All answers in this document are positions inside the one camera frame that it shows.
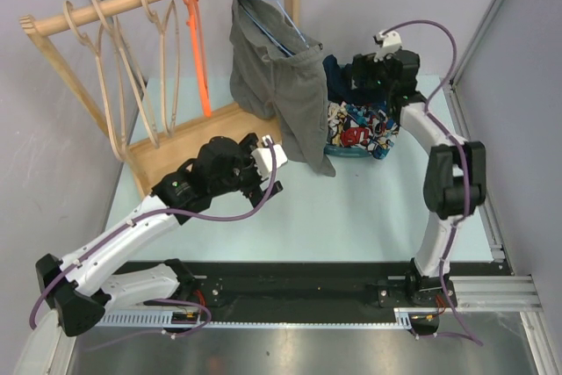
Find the wooden hanger middle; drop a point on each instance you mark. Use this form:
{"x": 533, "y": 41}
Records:
{"x": 133, "y": 72}

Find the teal plastic basket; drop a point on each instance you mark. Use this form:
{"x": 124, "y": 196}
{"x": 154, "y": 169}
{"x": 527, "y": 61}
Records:
{"x": 358, "y": 124}

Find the wooden clothes rack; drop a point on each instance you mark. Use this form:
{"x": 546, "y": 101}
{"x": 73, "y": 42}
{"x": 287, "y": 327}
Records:
{"x": 145, "y": 161}

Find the aluminium frame extrusion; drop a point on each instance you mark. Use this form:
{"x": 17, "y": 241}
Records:
{"x": 487, "y": 211}

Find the wooden hanger far left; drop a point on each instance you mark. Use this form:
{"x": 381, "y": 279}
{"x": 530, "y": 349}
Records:
{"x": 117, "y": 141}

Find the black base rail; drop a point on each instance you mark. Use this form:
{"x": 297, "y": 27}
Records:
{"x": 313, "y": 293}

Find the navy blue shorts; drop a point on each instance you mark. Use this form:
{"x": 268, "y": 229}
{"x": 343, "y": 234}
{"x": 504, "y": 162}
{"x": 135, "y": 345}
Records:
{"x": 340, "y": 87}

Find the orange plastic hanger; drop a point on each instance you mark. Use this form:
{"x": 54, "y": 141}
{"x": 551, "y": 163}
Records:
{"x": 198, "y": 52}

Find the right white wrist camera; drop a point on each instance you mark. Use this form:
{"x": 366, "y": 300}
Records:
{"x": 388, "y": 42}

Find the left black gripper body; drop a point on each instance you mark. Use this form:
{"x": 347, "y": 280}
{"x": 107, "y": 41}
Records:
{"x": 244, "y": 173}

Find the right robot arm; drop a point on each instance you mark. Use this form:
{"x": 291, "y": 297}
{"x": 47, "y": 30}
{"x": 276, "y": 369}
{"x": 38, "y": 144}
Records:
{"x": 455, "y": 180}

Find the grey shorts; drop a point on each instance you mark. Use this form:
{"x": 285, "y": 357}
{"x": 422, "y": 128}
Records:
{"x": 291, "y": 89}

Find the white slotted cable duct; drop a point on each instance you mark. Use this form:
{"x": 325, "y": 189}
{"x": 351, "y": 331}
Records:
{"x": 152, "y": 318}

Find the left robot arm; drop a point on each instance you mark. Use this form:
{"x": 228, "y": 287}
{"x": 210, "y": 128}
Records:
{"x": 83, "y": 286}

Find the blue wire hanger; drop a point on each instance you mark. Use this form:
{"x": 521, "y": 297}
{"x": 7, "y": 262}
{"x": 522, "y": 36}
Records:
{"x": 275, "y": 22}

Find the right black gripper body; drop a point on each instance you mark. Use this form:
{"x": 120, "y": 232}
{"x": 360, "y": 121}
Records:
{"x": 378, "y": 75}

